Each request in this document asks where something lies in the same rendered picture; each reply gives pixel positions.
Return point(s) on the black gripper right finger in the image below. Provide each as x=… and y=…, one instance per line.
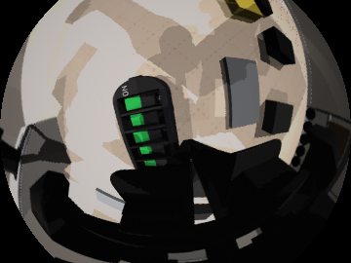
x=219, y=170

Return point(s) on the yellow rectangular block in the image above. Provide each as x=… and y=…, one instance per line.
x=248, y=9

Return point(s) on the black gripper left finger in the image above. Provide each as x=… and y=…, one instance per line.
x=174, y=179

